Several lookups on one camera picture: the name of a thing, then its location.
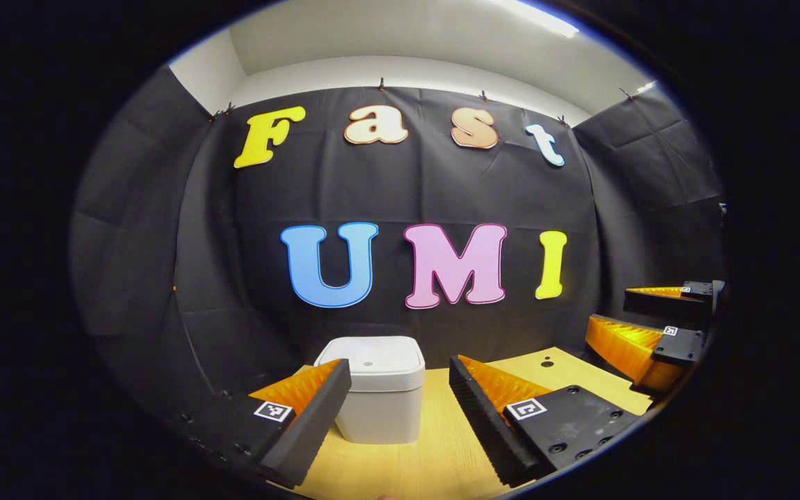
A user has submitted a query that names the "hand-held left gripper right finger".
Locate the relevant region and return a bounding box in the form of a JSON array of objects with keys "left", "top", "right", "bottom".
[{"left": 449, "top": 354, "right": 640, "bottom": 487}]

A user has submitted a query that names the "white desktop garbage bin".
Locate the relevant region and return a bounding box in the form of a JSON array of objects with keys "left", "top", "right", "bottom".
[{"left": 314, "top": 336, "right": 426, "bottom": 445}]

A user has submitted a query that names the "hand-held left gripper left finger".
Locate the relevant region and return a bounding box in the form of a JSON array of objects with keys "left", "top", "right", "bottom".
[{"left": 171, "top": 358, "right": 352, "bottom": 489}]

